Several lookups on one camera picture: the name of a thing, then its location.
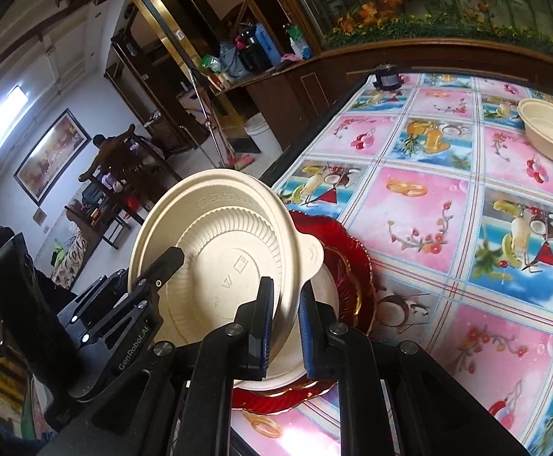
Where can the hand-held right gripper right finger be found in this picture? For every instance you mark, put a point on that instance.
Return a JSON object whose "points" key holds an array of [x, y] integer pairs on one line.
{"points": [[310, 337]]}

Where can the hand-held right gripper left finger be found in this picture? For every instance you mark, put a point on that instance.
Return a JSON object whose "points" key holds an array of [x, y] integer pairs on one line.
{"points": [[268, 327]]}

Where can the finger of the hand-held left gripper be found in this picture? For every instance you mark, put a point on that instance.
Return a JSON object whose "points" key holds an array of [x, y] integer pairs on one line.
{"points": [[162, 270], [105, 294]]}

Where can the beige disposable bowl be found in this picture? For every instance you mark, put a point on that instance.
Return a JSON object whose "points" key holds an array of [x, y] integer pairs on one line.
{"points": [[326, 294], [549, 128], [219, 228]]}

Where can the small red ribbed plate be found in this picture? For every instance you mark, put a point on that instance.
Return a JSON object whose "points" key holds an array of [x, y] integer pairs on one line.
{"points": [[345, 270]]}

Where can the large red ribbed plate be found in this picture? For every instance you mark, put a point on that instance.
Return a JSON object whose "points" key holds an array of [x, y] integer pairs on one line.
{"points": [[314, 228]]}

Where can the wooden armchair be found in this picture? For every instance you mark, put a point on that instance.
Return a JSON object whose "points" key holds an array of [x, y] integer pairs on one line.
{"points": [[134, 161]]}

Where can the white plastic bucket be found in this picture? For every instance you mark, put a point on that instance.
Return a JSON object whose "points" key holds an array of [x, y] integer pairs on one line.
{"points": [[259, 130]]}

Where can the printed fruit tablecloth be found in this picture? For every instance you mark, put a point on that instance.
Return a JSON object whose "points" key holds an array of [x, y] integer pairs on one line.
{"points": [[423, 209]]}

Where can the ceiling light panel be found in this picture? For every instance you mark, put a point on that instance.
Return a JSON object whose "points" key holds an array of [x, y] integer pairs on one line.
{"points": [[1, 114]]}

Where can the green packet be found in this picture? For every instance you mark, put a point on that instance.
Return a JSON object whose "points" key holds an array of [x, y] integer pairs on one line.
{"points": [[211, 62]]}

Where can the grey bag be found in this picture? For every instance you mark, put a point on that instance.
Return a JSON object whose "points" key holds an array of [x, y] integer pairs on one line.
{"points": [[231, 61]]}

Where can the black kettle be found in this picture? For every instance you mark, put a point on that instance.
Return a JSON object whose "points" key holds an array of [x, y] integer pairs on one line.
{"points": [[248, 54]]}

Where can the wooden cabinet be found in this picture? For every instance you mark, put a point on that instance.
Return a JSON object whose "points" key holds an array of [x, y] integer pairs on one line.
{"points": [[314, 85]]}

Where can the pink cloth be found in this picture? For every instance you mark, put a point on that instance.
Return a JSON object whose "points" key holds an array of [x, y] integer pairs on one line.
{"points": [[290, 57]]}

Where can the blue water bottle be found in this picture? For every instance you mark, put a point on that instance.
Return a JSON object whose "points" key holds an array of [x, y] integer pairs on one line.
{"points": [[264, 42]]}

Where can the green spray bottle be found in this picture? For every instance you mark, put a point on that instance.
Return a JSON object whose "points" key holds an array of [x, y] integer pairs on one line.
{"points": [[298, 42]]}

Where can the small black motor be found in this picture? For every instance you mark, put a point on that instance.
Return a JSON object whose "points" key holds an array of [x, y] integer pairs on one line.
{"points": [[386, 78]]}

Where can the framed wall picture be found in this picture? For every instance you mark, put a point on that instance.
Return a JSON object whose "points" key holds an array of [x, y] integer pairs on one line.
{"points": [[51, 156]]}

